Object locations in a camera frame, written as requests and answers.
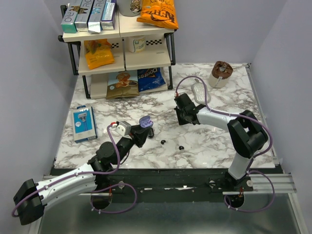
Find white printed mug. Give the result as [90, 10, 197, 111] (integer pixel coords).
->
[127, 36, 146, 53]

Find blue razor package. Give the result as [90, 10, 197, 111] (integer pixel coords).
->
[71, 105, 98, 143]

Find lavender earbud charging case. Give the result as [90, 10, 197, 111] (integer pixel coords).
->
[139, 116, 154, 128]

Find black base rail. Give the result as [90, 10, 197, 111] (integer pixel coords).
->
[90, 169, 253, 203]

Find purple blue toothpaste box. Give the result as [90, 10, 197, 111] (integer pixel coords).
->
[100, 0, 117, 30]

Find blue doritos bag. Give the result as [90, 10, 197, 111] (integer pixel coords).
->
[137, 68, 166, 92]

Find silver blue toothpaste box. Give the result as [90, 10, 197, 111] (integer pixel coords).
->
[88, 0, 106, 34]

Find teal toothpaste box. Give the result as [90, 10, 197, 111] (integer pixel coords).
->
[61, 0, 82, 34]

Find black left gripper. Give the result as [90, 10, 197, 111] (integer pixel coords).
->
[113, 124, 151, 166]

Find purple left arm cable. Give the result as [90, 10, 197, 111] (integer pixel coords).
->
[11, 123, 137, 217]

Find orange kettle chips bag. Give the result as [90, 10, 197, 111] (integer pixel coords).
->
[136, 0, 179, 30]

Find brown paper cup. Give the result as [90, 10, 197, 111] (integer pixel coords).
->
[208, 61, 233, 88]

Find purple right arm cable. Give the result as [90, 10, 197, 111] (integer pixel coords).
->
[175, 76, 275, 213]

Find orange snack bag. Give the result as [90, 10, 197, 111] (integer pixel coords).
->
[84, 39, 115, 70]

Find tan chips bag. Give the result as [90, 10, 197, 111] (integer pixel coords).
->
[106, 71, 139, 99]

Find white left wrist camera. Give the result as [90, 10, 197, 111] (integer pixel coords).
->
[114, 121, 132, 137]

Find beige tiered shelf rack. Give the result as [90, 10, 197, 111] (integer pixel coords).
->
[58, 13, 176, 99]

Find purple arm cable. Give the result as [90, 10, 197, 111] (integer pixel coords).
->
[175, 76, 275, 213]
[11, 123, 137, 217]

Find grey cartoon mug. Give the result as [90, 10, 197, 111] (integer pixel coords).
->
[117, 0, 142, 17]

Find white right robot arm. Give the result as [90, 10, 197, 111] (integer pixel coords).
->
[175, 93, 269, 191]

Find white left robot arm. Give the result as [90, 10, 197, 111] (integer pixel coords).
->
[11, 121, 154, 225]

